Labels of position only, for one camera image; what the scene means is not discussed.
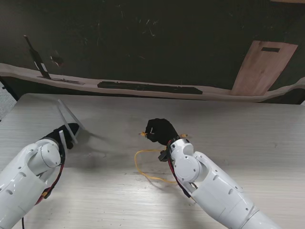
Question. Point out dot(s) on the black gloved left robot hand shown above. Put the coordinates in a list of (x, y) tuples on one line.
[(60, 138)]

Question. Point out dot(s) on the black stick tool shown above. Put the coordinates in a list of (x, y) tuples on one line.
[(37, 57)]

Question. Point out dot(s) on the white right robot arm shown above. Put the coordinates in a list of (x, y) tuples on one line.
[(219, 190)]

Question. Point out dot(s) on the flat grey metal strip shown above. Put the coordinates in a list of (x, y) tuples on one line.
[(62, 80)]

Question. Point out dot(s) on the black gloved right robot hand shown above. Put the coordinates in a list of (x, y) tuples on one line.
[(162, 131)]

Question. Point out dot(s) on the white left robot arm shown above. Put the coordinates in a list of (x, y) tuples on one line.
[(26, 176)]

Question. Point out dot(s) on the light wooden board with slot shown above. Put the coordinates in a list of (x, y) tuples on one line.
[(264, 69)]

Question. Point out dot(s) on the dark router with white antennas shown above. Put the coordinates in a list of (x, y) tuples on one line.
[(71, 117)]

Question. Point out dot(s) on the small dark red object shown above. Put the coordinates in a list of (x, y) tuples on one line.
[(56, 60)]

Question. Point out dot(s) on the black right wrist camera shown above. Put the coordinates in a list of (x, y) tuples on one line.
[(163, 156)]

